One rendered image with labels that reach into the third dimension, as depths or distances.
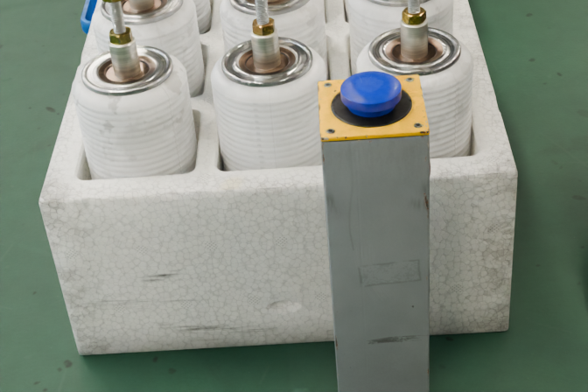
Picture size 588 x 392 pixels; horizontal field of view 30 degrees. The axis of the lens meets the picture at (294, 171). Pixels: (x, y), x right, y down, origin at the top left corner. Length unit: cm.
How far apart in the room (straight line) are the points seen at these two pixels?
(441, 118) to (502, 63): 50
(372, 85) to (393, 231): 10
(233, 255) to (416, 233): 23
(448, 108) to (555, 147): 36
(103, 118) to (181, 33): 14
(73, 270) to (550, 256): 45
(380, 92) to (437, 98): 18
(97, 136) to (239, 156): 12
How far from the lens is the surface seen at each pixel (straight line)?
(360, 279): 78
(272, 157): 90
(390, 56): 90
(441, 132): 90
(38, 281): 112
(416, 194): 73
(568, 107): 131
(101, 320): 99
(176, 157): 93
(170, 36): 99
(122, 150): 91
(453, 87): 89
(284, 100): 87
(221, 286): 96
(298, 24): 98
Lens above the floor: 71
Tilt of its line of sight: 36 degrees down
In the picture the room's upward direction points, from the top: 5 degrees counter-clockwise
